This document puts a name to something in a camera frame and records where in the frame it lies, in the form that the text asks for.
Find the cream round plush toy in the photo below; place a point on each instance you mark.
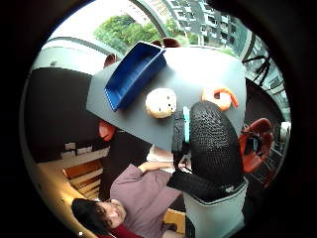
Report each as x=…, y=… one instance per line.
x=161, y=103

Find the red chair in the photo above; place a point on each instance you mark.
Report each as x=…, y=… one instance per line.
x=106, y=129
x=261, y=132
x=110, y=60
x=170, y=42

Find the blue plastic bin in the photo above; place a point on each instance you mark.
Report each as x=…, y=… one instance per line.
x=132, y=77

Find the the person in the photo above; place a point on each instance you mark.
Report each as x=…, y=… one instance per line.
x=142, y=195

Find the black tripod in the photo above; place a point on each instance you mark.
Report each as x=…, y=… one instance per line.
x=262, y=67

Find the white boxes on ledge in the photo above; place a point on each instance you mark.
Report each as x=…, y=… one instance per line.
x=74, y=148

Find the wooden slatted bench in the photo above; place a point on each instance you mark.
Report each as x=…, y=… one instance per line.
x=84, y=180

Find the green trees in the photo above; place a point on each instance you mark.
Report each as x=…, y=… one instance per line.
x=128, y=33

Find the grey apartment building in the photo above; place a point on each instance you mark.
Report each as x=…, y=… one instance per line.
x=204, y=21

